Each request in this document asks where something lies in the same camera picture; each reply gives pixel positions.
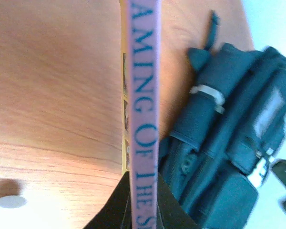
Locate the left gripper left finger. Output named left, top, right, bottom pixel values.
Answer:
left=84, top=172, right=131, bottom=229

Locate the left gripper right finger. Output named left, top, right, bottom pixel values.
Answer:
left=157, top=174, right=199, bottom=229

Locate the navy blue student backpack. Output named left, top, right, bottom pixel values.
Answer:
left=159, top=13, right=286, bottom=229

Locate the pink Taming of Shrew book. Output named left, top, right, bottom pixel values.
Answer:
left=123, top=0, right=161, bottom=229

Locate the green cap glue stick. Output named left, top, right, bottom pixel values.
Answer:
left=0, top=195, right=27, bottom=209

